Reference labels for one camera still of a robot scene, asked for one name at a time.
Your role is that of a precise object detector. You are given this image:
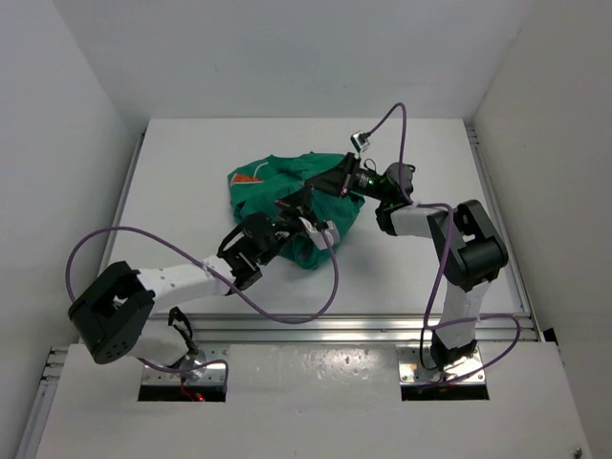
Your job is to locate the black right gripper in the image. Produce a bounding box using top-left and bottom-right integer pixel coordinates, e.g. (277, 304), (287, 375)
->
(308, 152), (391, 204)

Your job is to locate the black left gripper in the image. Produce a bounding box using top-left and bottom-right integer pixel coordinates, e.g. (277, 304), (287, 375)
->
(256, 183), (317, 264)

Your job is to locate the green zip-up jacket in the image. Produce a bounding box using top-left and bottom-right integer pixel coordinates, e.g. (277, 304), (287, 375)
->
(217, 152), (364, 279)

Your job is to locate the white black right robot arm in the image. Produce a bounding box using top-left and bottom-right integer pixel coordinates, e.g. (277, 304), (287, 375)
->
(306, 153), (509, 371)

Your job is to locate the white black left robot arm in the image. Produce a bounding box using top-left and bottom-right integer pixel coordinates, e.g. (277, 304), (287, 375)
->
(68, 186), (317, 367)

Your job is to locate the white front cover panel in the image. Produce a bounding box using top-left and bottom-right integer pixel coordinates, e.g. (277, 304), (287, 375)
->
(37, 342), (591, 458)

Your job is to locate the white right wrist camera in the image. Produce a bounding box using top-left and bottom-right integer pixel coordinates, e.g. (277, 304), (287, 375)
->
(350, 131), (370, 154)

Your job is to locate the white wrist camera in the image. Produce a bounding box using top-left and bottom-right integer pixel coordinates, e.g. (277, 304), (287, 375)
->
(350, 131), (370, 154)
(299, 217), (341, 250)

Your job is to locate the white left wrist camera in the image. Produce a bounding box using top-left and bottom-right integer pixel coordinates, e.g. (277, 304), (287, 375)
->
(299, 217), (341, 250)

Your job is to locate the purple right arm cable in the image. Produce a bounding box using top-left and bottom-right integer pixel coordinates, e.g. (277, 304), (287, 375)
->
(358, 102), (522, 387)

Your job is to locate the aluminium table edge rail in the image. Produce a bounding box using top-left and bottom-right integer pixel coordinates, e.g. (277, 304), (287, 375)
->
(85, 313), (541, 344)

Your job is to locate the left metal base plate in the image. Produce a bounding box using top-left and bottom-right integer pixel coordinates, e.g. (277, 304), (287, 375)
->
(140, 346), (230, 386)

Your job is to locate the metal base plate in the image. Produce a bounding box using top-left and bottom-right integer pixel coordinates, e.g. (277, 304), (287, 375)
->
(140, 346), (230, 386)
(397, 345), (487, 384)

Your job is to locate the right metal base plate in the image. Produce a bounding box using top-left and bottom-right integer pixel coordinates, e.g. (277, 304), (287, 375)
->
(397, 345), (487, 384)

